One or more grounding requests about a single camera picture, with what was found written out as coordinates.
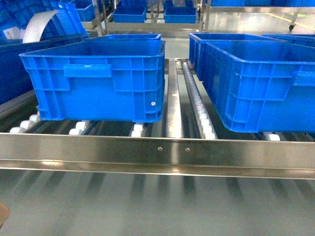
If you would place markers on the stainless steel roller shelf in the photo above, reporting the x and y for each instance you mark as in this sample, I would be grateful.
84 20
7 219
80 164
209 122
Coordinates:
190 140

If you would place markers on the blue tray back right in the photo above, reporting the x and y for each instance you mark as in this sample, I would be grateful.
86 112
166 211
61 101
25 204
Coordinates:
181 15

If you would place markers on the blue tray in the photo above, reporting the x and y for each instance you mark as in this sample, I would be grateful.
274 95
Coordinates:
181 15
126 14

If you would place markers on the blue tray back left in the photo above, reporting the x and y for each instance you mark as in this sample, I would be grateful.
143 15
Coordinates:
126 14

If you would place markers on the blue plastic crate left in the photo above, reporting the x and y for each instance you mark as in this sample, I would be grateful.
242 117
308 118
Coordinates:
104 80

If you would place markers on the blue plastic crate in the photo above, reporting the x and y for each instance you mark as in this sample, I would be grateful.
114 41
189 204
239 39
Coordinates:
104 80
261 86

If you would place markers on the blue crate behind left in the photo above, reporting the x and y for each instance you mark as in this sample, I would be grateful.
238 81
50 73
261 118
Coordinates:
148 36

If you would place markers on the blue plastic crate right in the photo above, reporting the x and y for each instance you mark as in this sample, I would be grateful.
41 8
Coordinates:
261 86

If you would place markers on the blue crate far left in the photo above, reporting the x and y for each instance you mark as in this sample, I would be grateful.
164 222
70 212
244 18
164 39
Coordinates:
17 71

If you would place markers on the white curved sheet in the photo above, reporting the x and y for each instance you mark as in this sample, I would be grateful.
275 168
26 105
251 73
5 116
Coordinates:
37 25

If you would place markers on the blue crate far right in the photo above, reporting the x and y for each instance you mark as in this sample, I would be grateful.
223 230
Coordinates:
300 39

